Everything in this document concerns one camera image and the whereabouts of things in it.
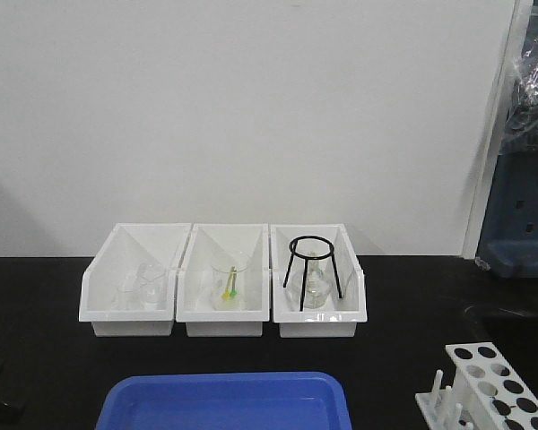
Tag white test tube rack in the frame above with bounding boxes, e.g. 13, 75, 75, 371
415, 342, 538, 429

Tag left white storage bin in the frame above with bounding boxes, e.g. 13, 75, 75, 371
79, 223, 192, 337

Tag white storage bin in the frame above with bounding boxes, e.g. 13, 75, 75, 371
270, 224, 368, 338
79, 223, 192, 337
175, 224, 271, 337

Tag small glass beakers cluster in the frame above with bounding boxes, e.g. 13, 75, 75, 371
112, 263, 166, 311

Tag yellow plastic dropper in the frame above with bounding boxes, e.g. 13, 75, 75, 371
221, 266, 235, 300

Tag middle white storage bin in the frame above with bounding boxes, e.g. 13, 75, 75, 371
175, 224, 271, 337

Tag green plastic dropper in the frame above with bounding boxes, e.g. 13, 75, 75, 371
230, 267, 238, 298

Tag glass beaker with droppers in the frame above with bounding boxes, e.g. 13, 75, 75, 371
211, 250, 250, 312

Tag blue plastic tray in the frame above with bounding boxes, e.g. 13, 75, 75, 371
96, 372, 352, 429

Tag right white storage bin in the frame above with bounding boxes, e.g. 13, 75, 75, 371
270, 224, 368, 338

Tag glass flask under tripod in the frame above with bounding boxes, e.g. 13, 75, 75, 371
283, 252, 332, 312

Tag dark blue perforated crate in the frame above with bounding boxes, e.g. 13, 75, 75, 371
476, 152, 538, 278

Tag clear plastic wrap bag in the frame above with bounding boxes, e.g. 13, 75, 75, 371
500, 29, 538, 155

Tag black wire tripod stand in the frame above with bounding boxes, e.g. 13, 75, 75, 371
282, 235, 344, 299

